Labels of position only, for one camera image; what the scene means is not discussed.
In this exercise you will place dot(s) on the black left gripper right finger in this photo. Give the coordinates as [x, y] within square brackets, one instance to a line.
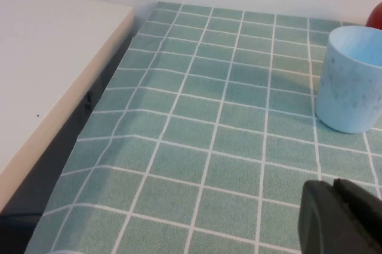
[364, 209]

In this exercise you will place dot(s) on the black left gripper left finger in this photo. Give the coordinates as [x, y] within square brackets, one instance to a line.
[320, 221]

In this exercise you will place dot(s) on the light blue plastic cup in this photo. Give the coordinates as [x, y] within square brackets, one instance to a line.
[346, 87]

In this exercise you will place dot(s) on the green checked tablecloth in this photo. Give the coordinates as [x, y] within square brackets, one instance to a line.
[226, 134]

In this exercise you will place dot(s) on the shiny red apple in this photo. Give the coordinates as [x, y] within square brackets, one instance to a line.
[376, 19]

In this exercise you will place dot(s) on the white tabletop board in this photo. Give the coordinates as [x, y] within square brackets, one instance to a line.
[47, 57]

